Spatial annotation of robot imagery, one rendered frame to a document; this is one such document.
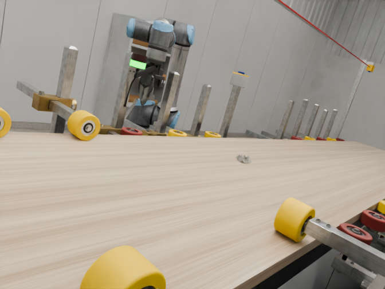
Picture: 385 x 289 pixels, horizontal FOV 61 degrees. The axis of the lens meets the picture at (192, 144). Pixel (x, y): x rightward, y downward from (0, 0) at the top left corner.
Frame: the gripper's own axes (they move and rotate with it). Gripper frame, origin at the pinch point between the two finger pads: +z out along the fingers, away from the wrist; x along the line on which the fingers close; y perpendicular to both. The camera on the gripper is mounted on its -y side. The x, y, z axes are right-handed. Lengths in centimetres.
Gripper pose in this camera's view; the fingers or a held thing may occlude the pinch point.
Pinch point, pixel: (141, 102)
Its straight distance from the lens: 153.5
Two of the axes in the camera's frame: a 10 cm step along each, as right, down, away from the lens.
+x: -7.1, -3.5, 6.2
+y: 6.6, 0.0, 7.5
